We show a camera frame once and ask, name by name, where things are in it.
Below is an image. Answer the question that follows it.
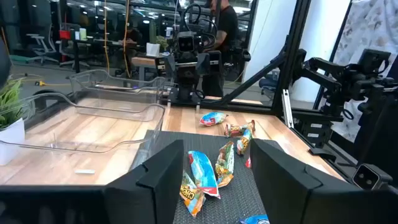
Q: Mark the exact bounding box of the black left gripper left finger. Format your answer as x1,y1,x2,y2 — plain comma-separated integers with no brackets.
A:
104,139,185,224

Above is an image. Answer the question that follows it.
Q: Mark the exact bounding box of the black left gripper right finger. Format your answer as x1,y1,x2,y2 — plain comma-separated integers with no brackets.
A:
250,138,355,224

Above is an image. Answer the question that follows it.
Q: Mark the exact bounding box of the dark blue Chewy granola bar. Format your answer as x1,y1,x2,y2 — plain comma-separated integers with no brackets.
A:
179,170,206,218

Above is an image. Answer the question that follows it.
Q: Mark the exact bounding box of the blue granola bar wrapper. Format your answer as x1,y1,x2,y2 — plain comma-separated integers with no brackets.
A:
187,150,221,200
198,111,229,127
239,214,271,224

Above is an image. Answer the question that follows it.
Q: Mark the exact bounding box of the yellow blue Chewy granola bar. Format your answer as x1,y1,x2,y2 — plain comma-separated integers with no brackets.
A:
235,129,253,156

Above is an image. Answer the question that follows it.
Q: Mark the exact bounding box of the green Chewy granola bar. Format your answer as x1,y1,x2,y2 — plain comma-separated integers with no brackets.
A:
214,141,236,189

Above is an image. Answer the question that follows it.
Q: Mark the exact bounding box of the red Chewy granola bar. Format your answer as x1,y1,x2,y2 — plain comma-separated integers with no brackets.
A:
223,119,256,138

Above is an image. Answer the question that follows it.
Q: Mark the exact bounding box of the small plant in white pot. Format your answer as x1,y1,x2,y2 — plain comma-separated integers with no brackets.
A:
146,35,169,58

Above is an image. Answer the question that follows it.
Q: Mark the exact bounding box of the wooden side table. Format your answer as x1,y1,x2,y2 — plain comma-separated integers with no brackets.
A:
131,56,163,82

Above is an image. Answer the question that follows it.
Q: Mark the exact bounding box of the person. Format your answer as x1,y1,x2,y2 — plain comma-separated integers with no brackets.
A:
201,0,239,98

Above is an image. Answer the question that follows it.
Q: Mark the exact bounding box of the clear plastic bin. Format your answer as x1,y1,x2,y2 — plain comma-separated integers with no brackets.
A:
0,92,166,170
68,68,169,123

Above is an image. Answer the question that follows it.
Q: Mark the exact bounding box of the grey woven table mat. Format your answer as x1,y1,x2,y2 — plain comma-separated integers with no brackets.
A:
141,129,284,224

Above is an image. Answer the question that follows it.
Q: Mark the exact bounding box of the dark blue chair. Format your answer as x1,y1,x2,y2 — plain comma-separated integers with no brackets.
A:
259,70,280,101

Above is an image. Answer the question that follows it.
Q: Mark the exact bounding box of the dark office desk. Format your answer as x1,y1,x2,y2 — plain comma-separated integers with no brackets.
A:
55,37,141,74

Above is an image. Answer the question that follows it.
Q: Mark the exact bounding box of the white office chair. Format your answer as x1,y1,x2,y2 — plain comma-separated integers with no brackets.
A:
26,32,60,65

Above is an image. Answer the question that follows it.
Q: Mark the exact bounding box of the green plant in white pot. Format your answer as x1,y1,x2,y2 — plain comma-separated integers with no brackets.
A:
0,78,26,166

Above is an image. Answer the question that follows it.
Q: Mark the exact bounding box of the patterned white curtain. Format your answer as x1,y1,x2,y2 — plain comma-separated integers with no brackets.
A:
331,0,398,142

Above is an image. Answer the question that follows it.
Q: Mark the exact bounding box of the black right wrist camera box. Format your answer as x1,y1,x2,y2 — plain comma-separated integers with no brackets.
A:
177,30,197,54

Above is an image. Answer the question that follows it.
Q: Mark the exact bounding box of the orange hanging cable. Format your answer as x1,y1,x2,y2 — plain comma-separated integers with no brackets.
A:
123,0,131,78

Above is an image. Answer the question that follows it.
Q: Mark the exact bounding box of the silver metal bracket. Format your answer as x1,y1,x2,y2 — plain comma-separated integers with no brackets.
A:
281,89,295,129

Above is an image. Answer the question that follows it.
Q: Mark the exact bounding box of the yellow hanging cable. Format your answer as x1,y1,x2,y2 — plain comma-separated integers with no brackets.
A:
103,0,110,74

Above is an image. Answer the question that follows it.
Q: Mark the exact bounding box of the grey table-level camera box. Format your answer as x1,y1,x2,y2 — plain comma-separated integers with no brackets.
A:
351,163,394,191

